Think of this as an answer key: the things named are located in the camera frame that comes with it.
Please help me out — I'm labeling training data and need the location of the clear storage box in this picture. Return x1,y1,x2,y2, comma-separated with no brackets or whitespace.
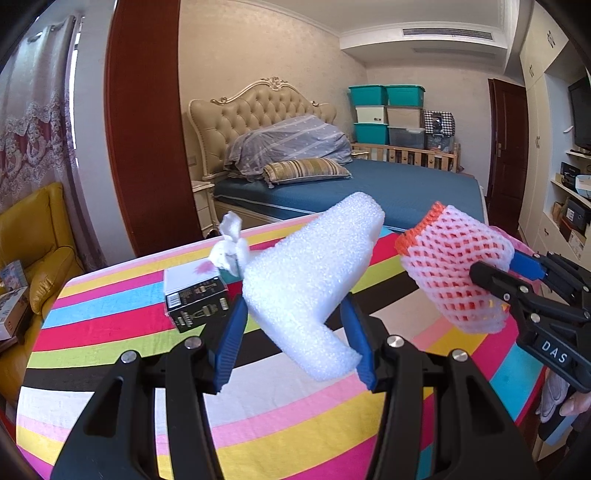
388,127,426,149

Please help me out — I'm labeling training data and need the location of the dark wooden door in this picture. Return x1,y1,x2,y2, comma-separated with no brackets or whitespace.
487,78,529,232

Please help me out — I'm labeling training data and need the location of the white foam block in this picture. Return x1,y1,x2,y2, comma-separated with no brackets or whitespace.
242,191,386,383

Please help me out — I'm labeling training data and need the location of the brown wooden panel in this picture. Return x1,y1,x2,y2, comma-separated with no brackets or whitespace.
105,0,195,257

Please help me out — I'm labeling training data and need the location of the pink foam fruit net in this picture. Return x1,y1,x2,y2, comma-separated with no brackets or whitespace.
394,202,515,335

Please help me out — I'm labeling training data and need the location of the person's right hand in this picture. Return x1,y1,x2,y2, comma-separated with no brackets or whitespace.
538,374,591,423

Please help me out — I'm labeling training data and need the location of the striped pillow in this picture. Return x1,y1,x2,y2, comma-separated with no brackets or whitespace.
263,158,352,188

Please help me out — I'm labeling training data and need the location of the beige tufted headboard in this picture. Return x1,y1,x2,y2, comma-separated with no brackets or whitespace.
189,76,338,181

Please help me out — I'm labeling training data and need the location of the ceiling air vent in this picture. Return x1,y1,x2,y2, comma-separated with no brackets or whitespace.
402,28,494,38

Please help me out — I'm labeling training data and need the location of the teal storage box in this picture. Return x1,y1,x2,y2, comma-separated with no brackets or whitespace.
385,84,426,108
348,84,387,107
355,122,389,145

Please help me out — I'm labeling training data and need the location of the yellow armchair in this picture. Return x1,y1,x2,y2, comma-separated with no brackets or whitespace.
0,181,86,407

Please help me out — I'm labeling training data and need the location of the black safe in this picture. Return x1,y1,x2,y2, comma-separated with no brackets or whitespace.
564,198,591,229

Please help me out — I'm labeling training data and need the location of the black and white box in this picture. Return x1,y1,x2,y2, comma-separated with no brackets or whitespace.
165,265,230,334

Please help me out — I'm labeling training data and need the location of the cream storage box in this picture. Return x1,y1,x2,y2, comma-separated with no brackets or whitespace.
355,105,389,125

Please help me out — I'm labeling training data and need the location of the wooden crib rail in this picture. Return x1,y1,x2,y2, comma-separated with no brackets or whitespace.
350,142,461,174

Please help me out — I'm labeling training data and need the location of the white wall cabinet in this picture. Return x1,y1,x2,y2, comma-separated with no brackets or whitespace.
517,0,591,287

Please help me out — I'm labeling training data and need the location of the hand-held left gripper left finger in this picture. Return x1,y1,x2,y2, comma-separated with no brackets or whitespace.
51,291,250,480

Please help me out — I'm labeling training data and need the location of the striped tablecloth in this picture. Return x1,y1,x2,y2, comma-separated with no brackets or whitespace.
16,215,550,480

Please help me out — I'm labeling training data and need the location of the black television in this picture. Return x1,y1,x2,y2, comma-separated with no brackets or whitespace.
568,76,591,151

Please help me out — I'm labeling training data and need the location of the lace curtain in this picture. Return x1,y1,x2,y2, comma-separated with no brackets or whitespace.
0,14,79,213

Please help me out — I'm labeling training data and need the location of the white nightstand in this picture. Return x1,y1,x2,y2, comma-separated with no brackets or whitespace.
191,181,218,238

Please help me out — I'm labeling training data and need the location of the grey-beige storage box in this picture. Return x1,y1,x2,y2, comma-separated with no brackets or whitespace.
387,106,424,129

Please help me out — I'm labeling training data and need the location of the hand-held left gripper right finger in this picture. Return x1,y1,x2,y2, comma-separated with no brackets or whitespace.
341,292,529,480

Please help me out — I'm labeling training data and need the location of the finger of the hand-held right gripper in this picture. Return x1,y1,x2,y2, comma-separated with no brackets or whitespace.
468,261,587,342
510,251,591,319

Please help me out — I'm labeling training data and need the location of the white tissue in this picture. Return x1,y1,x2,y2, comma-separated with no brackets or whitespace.
210,211,250,278

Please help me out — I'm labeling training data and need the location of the bed with blue sheet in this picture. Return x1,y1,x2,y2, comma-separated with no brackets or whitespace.
213,159,485,232

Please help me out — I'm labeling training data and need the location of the checkered bag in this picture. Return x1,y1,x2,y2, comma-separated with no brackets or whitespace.
423,110,455,136

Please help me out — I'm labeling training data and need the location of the grey duvet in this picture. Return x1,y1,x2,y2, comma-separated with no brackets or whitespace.
225,114,354,178

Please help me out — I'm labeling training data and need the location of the colourful book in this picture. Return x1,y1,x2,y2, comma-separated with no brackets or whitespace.
0,261,24,289

